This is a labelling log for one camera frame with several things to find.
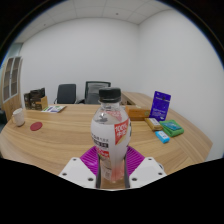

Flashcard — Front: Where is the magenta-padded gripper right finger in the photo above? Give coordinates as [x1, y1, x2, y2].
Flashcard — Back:
[124, 145, 168, 189]

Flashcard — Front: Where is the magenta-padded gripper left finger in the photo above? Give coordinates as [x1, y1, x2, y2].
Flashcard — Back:
[58, 145, 101, 189]

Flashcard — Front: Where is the clear drink bottle black cap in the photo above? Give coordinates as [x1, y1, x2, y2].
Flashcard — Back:
[90, 87, 133, 184]

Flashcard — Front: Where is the small blue box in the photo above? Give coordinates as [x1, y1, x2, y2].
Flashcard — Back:
[154, 130, 171, 145]

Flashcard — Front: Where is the yellow brown flat packet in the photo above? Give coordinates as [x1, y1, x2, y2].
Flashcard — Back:
[144, 117, 164, 132]

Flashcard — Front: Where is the green flat box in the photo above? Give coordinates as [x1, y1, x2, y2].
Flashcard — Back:
[159, 119, 185, 138]

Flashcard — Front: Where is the flat round red coaster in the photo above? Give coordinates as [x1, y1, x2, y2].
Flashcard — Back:
[29, 121, 44, 132]

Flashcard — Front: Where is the purple standing card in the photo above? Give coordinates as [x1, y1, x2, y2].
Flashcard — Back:
[148, 90, 172, 122]

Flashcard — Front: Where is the white printed leaflet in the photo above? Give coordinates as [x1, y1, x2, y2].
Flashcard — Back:
[41, 104, 67, 114]

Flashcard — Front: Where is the wooden side desk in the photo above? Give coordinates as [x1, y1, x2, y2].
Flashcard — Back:
[120, 91, 158, 109]

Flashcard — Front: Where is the brown box with orange label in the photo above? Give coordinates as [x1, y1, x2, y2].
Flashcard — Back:
[30, 96, 49, 111]

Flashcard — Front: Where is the black office chair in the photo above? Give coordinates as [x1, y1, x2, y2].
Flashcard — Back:
[53, 83, 78, 105]

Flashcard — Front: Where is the grey mesh office chair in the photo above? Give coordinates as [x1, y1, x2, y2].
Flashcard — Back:
[75, 80, 112, 105]

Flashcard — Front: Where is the white ceramic mug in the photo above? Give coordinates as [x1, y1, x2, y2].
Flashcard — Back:
[11, 107, 26, 128]

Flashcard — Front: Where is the dark brown flat box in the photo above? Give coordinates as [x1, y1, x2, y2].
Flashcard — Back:
[29, 87, 46, 100]

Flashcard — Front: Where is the wooden cabinet with glass doors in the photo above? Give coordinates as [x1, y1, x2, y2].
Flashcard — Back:
[0, 55, 24, 122]

